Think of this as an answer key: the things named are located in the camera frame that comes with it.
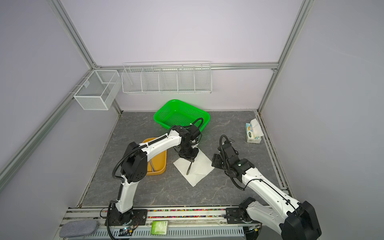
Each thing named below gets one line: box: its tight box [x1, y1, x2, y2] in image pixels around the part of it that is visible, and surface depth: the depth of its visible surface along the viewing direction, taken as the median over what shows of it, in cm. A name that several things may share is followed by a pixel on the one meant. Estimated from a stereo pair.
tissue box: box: [245, 118, 264, 144], surface depth 102 cm
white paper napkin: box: [173, 148, 215, 187], surface depth 91 cm
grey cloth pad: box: [59, 220, 100, 238], surface depth 70 cm
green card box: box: [151, 220, 168, 236], surface depth 71 cm
